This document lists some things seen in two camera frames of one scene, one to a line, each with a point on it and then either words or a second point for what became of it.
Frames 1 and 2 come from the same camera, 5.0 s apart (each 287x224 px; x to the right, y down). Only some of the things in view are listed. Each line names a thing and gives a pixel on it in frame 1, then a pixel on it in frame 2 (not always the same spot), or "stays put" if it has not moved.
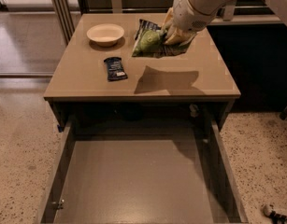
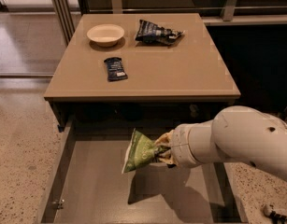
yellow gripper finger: [168, 21] to [165, 139]
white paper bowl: [106, 35] stays put
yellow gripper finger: [178, 36] to [166, 158]
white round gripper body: [184, 18] to [181, 145]
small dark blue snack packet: [116, 71] stays put
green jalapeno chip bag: [149, 41] to [141, 150]
